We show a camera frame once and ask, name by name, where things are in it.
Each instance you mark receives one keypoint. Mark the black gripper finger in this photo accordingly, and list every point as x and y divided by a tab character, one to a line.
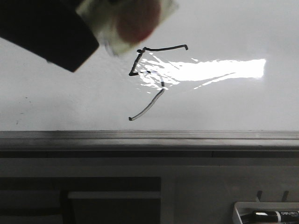
49	29

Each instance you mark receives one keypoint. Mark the white marker with tape wad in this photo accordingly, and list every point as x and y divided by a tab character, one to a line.
120	25

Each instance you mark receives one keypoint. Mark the white plastic marker tray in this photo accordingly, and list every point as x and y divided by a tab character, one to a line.
243	208

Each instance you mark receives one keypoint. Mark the black deli marker in tray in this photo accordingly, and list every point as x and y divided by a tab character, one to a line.
271	217

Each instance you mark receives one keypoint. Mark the white whiteboard with metal frame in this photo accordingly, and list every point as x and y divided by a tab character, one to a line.
218	74

